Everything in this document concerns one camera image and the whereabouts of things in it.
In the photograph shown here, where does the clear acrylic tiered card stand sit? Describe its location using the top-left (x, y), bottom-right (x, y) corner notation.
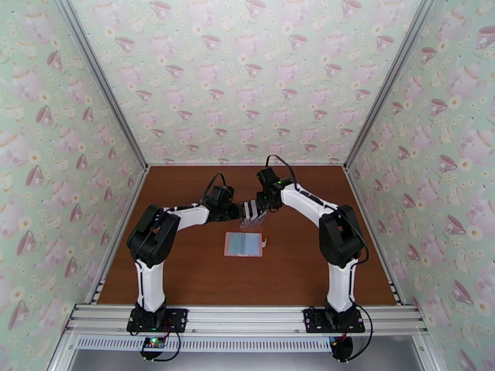
top-left (238, 200), bottom-right (269, 229)

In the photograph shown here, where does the teal VIP card with chip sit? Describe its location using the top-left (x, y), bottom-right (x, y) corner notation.
top-left (230, 232), bottom-right (247, 257)

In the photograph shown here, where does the pink card holder wallet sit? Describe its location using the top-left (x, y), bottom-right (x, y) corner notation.
top-left (224, 231), bottom-right (270, 258)

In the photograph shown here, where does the aluminium back edge strip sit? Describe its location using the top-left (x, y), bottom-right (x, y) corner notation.
top-left (148, 162), bottom-right (346, 168)

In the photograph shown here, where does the small circuit board green LED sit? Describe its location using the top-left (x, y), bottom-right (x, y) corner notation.
top-left (140, 336), bottom-right (168, 353)

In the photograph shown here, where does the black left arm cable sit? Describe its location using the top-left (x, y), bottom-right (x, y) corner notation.
top-left (199, 173), bottom-right (229, 207)

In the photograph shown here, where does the aluminium table edge rail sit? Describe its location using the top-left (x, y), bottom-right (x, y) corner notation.
top-left (89, 166), bottom-right (151, 305)
top-left (344, 166), bottom-right (405, 307)

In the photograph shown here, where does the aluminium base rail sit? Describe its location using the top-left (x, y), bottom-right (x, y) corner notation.
top-left (63, 303), bottom-right (431, 338)

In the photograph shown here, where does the perforated metal cable tray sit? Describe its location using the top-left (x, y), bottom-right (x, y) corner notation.
top-left (75, 336), bottom-right (337, 354)

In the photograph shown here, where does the black circuit board cable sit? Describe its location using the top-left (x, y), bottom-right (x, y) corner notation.
top-left (152, 330), bottom-right (183, 363)

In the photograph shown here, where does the aluminium frame post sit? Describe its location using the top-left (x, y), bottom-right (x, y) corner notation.
top-left (52, 0), bottom-right (150, 171)
top-left (343, 0), bottom-right (444, 171)

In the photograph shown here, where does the black base cable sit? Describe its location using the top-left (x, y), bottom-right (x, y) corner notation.
top-left (350, 304), bottom-right (375, 361)

